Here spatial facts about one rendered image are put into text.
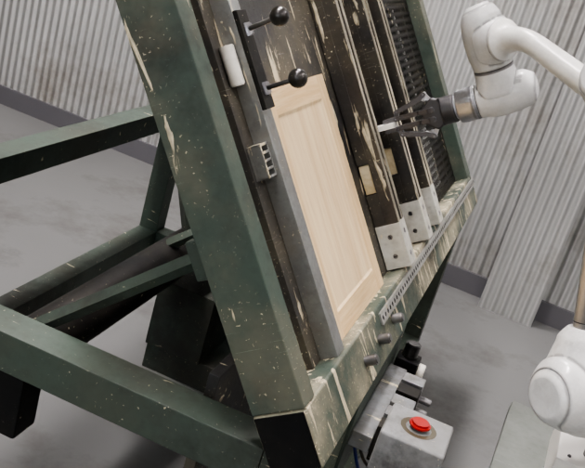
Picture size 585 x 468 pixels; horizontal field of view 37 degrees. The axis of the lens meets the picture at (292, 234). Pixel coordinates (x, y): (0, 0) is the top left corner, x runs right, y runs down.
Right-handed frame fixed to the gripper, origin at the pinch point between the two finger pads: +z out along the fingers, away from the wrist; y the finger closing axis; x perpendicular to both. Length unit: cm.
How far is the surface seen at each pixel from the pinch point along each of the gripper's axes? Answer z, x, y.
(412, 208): 3.8, -19.9, -27.1
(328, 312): 4, 68, -29
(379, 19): 2.7, -38.9, 29.5
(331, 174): 6.6, 33.7, -4.8
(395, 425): -12, 91, -45
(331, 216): 6.5, 41.8, -13.6
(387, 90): 1.5, -20.2, 8.5
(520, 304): 16, -225, -128
